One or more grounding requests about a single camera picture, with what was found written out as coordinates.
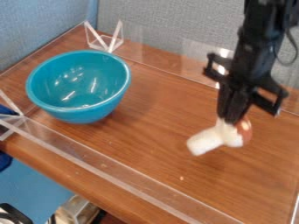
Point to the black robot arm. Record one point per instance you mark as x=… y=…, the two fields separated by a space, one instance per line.
x=269 y=21

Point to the clear acrylic barrier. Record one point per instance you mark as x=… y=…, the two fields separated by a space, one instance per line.
x=123 y=177
x=169 y=84

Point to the black device bottom left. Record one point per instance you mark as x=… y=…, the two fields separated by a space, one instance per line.
x=12 y=216

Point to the metallic box under table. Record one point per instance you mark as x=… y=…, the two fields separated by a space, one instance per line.
x=75 y=211

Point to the blue bowl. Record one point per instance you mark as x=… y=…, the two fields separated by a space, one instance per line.
x=79 y=85

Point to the clear acrylic left bracket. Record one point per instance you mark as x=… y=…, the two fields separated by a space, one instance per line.
x=7 y=102

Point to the blue object at left edge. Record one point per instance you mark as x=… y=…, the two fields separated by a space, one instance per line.
x=6 y=159

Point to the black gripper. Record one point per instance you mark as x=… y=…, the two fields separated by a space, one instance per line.
x=245 y=78

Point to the clear acrylic front barrier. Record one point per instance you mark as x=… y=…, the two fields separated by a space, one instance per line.
x=123 y=177

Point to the clear acrylic corner bracket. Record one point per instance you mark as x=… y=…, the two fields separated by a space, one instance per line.
x=103 y=42

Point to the toy mushroom brown cap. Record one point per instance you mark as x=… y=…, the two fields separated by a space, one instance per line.
x=222 y=134

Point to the clear acrylic back barrier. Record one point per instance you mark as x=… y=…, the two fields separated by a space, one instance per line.
x=169 y=84

